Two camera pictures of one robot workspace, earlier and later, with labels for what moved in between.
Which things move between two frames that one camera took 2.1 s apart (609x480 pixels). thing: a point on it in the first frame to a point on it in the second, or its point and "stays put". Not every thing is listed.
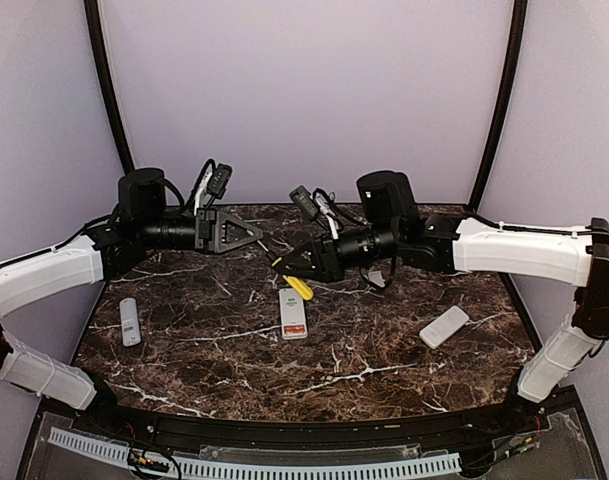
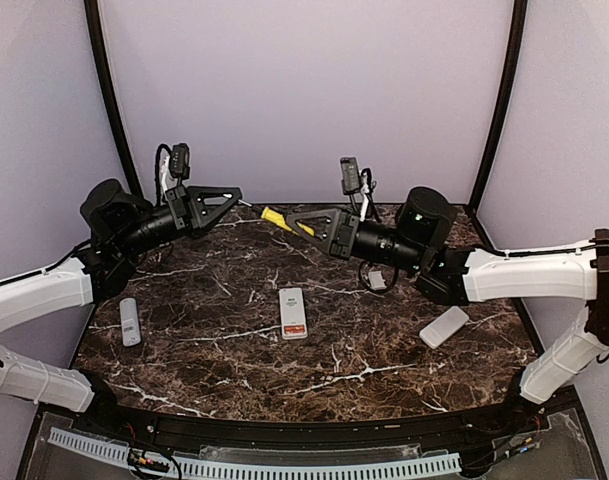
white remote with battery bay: x=292 y=314 stays put
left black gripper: x=211 y=228 to x=188 y=205
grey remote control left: x=131 y=335 stays put
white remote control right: x=443 y=327 stays put
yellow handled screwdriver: x=298 y=285 to x=278 y=219
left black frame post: x=101 y=61 stays put
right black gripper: x=326 y=265 to x=340 y=249
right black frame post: x=519 y=14 stays put
